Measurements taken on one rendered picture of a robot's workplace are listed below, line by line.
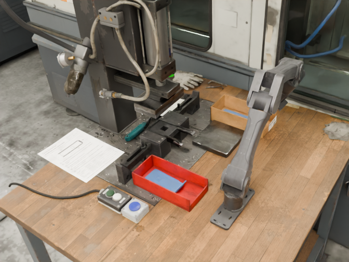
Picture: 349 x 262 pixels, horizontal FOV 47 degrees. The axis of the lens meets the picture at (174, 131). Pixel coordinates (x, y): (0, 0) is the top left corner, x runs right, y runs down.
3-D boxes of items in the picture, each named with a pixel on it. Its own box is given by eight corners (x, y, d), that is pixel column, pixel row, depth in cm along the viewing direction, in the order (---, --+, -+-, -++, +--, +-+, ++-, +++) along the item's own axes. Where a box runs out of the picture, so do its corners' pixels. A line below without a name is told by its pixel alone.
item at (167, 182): (174, 198, 139) (174, 192, 138) (142, 180, 147) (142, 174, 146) (187, 186, 144) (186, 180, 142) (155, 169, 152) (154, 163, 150)
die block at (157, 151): (161, 160, 156) (160, 145, 152) (142, 151, 161) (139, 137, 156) (189, 133, 169) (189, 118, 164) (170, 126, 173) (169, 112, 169)
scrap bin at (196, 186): (189, 212, 134) (189, 200, 131) (133, 184, 147) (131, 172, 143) (208, 190, 142) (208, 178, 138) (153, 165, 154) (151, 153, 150)
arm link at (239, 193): (226, 166, 132) (218, 176, 128) (251, 175, 127) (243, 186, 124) (226, 179, 135) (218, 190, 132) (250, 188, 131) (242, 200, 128)
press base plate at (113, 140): (155, 211, 140) (154, 205, 138) (59, 161, 164) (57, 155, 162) (242, 117, 180) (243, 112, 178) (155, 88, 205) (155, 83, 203)
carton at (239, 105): (262, 140, 163) (264, 125, 159) (210, 121, 176) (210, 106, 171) (276, 123, 171) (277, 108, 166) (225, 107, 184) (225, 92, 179)
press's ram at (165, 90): (159, 126, 145) (150, 51, 126) (106, 105, 157) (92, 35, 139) (186, 102, 156) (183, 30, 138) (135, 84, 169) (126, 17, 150)
